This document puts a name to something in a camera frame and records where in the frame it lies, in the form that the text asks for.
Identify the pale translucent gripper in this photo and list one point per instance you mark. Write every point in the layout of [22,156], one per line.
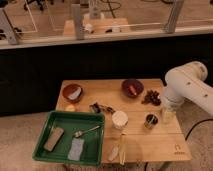
[167,114]

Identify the black brush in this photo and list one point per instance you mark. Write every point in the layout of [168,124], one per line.
[98,108]

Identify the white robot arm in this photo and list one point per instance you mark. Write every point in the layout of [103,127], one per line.
[186,82]

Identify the small metal tin cup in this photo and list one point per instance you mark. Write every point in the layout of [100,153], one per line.
[151,121]

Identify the dark grape bunch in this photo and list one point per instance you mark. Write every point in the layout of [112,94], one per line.
[152,97]

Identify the brown bowl with red item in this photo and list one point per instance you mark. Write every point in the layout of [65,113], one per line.
[132,88]

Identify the white lidded cup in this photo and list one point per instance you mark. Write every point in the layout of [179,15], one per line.
[119,119]

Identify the wooden chopsticks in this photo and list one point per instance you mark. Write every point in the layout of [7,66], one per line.
[122,149]

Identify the pale spatula piece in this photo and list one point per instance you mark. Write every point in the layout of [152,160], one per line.
[113,154]

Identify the metal spoon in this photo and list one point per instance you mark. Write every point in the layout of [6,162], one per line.
[80,133]

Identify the green plastic tray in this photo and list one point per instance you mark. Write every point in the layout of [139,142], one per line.
[72,122]

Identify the grey sponge cloth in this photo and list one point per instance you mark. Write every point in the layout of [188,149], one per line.
[76,149]

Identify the small yellow round object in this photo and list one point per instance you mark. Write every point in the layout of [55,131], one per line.
[70,108]

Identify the brown bowl with white cloth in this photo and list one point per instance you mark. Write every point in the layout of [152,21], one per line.
[72,93]

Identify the brown wooden block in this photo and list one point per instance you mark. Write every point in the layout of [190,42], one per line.
[53,138]

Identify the grey metal post right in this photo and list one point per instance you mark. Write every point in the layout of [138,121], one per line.
[170,26]

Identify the grey metal post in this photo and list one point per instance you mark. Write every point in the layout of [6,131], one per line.
[78,21]
[7,27]
[170,26]

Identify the grey metal post middle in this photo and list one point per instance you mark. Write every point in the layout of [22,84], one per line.
[78,21]

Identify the grey metal post left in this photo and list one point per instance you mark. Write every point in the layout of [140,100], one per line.
[7,27]

